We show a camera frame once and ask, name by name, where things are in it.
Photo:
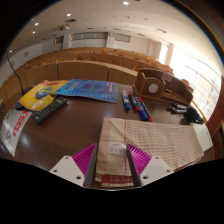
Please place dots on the beige waffle towel red stripes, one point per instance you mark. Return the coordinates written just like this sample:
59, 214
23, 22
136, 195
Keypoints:
156, 140

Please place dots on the red marker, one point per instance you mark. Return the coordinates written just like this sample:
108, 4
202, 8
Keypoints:
134, 101
146, 109

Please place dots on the white paper stack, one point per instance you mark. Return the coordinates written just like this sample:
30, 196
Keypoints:
203, 136

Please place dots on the black gooseneck desk microphone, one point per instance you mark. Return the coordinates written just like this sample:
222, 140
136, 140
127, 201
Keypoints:
20, 100

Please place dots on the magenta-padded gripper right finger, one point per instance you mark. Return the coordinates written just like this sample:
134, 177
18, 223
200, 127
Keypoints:
155, 168

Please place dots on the black remote control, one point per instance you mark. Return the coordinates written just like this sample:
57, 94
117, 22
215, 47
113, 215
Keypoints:
50, 110

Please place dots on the black marker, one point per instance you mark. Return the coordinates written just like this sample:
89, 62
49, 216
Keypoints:
176, 110
180, 106

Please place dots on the rows of wooden seats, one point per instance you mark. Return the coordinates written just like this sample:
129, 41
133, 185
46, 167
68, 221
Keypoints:
83, 70

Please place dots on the ceiling lights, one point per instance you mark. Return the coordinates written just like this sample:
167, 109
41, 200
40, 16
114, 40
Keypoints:
125, 3

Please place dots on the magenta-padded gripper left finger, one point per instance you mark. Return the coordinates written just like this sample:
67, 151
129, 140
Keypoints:
68, 168

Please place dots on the white red printed leaflet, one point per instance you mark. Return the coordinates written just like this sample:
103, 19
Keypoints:
13, 130

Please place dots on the yellow booklet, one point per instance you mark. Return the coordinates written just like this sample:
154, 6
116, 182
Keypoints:
33, 98

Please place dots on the blue booklet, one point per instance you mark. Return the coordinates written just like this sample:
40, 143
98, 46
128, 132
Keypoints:
88, 89

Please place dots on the wooden desk organizer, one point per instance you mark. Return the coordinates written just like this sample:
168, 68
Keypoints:
150, 83

